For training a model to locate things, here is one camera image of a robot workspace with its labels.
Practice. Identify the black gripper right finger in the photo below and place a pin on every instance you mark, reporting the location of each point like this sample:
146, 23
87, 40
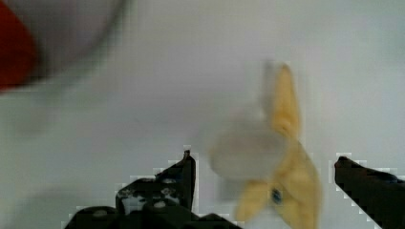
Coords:
380, 195

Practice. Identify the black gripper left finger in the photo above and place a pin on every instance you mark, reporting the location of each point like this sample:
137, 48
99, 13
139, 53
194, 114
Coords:
175, 184

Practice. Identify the grey round plate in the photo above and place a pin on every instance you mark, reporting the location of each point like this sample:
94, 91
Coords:
64, 31

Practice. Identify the red ketchup bottle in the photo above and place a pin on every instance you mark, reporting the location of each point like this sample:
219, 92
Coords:
18, 53

